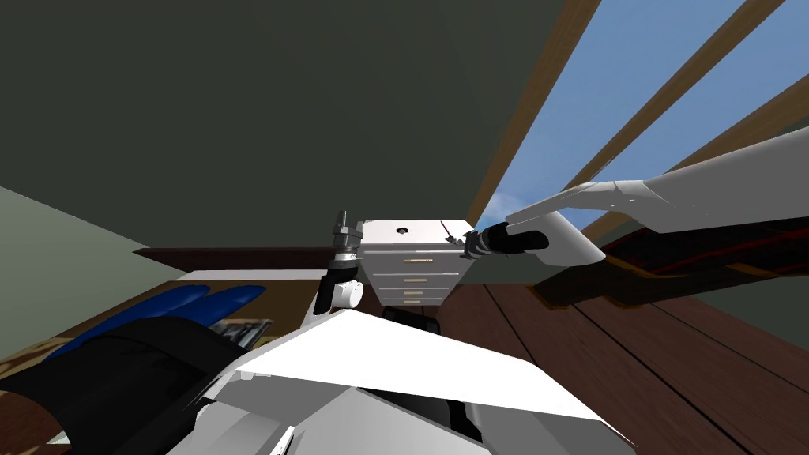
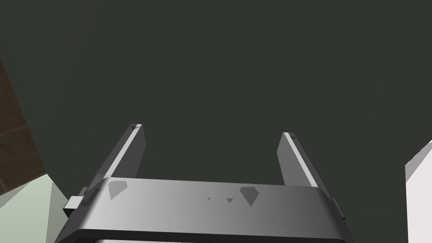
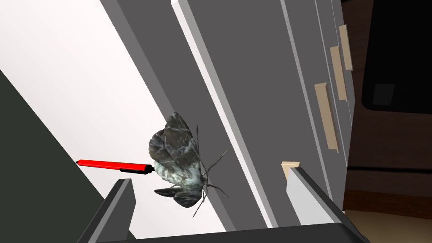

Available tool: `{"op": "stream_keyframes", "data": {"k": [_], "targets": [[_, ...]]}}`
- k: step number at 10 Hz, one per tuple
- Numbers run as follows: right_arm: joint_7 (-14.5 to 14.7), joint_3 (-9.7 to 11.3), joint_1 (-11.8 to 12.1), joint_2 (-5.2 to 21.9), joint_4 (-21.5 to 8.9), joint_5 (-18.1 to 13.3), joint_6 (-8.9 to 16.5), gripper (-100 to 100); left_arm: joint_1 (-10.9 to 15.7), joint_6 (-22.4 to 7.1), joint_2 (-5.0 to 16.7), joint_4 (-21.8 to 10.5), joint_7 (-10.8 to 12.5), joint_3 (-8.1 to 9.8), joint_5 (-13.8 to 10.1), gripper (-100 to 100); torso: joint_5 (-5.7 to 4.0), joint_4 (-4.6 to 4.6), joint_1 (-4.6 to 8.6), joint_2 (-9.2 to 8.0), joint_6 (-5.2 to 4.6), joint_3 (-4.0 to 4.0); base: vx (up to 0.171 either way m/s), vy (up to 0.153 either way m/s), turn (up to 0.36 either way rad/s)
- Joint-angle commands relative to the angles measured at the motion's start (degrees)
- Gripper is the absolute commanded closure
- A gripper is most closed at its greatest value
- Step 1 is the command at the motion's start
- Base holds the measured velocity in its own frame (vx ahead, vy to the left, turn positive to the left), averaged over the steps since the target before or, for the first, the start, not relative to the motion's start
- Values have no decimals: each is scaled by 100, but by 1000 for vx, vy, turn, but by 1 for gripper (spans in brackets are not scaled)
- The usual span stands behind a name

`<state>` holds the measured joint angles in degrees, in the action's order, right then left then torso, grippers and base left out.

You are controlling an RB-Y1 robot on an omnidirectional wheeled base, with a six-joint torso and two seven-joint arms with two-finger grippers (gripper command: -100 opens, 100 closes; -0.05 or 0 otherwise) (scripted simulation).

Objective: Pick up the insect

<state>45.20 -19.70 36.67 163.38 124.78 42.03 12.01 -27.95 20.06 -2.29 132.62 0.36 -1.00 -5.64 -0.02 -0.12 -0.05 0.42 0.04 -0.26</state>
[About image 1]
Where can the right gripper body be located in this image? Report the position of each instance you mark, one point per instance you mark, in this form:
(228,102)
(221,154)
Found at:
(474,244)

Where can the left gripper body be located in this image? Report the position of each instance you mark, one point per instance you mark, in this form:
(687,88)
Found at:
(347,245)

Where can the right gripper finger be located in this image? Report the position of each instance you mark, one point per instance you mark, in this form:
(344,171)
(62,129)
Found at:
(447,230)
(456,242)

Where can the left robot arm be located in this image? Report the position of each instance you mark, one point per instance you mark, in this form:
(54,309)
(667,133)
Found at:
(126,385)

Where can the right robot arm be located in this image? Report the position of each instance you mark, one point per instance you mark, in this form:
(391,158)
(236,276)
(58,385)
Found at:
(695,189)

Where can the white drawer cabinet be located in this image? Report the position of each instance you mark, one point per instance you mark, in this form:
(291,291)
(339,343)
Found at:
(417,237)

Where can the white drawer front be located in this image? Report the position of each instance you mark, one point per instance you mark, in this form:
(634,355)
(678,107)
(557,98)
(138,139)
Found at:
(385,263)
(389,281)
(393,293)
(395,303)

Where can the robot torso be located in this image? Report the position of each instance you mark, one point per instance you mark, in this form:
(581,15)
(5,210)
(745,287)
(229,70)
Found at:
(379,360)

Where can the brown framed window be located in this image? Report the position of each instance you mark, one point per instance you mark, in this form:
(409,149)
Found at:
(632,76)

